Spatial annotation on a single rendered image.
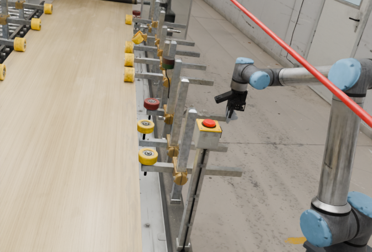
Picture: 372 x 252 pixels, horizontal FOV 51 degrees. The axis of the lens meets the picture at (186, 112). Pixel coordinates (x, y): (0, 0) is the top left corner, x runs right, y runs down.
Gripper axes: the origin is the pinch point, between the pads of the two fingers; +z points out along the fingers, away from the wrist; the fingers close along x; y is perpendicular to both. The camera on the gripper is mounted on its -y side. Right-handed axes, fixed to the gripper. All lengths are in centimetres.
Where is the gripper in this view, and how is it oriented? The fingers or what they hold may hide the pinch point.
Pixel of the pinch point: (226, 121)
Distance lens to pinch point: 217.7
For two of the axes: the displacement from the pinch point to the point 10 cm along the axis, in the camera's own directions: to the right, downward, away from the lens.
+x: -1.3, -4.6, 8.8
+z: -1.7, 8.8, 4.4
